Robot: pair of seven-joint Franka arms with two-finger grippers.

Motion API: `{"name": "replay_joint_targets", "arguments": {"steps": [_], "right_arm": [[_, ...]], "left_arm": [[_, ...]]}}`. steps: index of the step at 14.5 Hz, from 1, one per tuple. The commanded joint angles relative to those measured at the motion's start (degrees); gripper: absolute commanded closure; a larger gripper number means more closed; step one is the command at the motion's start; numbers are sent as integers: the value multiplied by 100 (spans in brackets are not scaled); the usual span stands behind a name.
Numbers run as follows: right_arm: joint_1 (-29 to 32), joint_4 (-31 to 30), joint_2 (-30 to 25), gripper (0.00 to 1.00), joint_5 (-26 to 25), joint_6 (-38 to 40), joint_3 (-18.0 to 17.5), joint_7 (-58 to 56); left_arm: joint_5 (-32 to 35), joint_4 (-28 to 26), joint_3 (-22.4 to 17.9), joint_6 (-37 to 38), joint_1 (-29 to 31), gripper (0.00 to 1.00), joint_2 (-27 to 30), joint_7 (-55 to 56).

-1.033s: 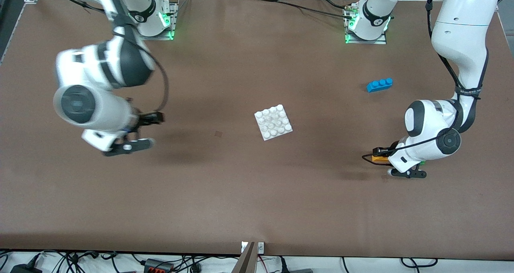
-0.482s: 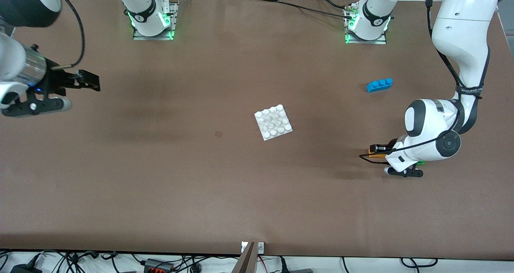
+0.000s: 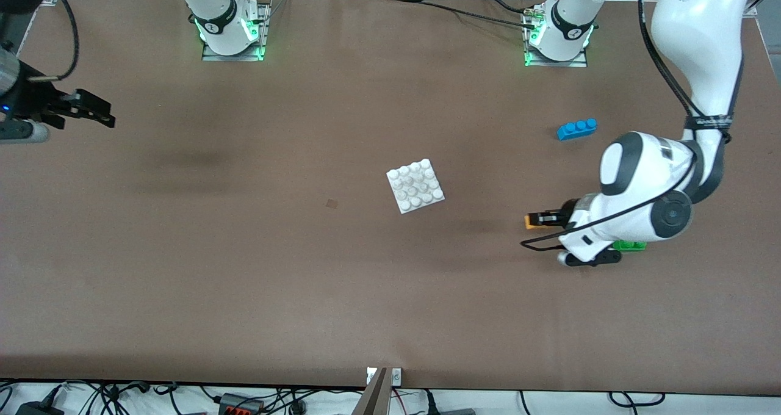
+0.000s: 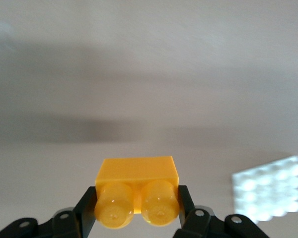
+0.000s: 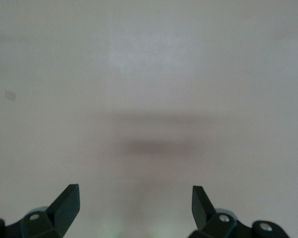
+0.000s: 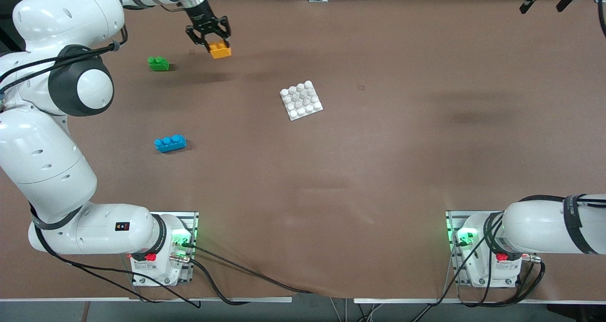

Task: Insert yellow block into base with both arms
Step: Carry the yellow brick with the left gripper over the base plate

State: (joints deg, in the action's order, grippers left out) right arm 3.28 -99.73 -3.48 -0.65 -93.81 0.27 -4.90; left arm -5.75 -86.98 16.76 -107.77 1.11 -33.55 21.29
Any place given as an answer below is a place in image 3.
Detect white metal bracket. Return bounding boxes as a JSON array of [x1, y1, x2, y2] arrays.
[[366, 367, 403, 385]]

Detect black power adapter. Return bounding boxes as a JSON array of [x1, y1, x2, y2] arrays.
[[15, 402, 65, 415]]

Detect black cable on table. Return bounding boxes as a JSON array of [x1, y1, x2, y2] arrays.
[[390, 0, 538, 28]]

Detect aluminium camera post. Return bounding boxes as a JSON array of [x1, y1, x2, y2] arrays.
[[353, 367, 391, 415]]

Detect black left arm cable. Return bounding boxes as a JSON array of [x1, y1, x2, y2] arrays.
[[520, 0, 733, 252]]

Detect white studded base plate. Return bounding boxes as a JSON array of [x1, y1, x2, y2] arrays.
[[386, 159, 445, 214]]

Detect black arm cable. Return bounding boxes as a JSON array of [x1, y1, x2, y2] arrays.
[[520, 0, 733, 252], [27, 0, 80, 81]]

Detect blue three-stud block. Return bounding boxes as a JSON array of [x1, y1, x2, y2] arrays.
[[556, 118, 598, 142]]

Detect black orange connector box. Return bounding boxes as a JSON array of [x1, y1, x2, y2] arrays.
[[218, 393, 264, 415]]

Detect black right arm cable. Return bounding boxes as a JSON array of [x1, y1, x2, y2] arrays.
[[27, 0, 80, 81]]

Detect black cable loop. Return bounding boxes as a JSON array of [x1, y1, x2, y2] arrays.
[[608, 392, 666, 407]]

